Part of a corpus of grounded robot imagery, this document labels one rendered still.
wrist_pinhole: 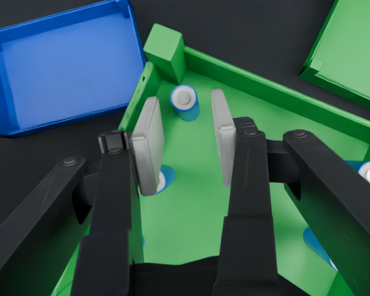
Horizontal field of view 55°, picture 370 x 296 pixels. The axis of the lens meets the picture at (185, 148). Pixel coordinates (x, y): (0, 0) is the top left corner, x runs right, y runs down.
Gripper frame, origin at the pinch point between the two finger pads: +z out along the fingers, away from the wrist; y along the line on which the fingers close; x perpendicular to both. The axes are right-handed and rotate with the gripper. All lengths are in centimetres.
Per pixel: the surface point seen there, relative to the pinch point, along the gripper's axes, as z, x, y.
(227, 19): 57, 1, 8
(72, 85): 52, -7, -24
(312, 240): 3.5, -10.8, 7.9
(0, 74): 54, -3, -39
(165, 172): 3.4, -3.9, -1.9
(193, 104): 4.6, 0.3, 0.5
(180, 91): 5.0, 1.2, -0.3
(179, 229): 6.3, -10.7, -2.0
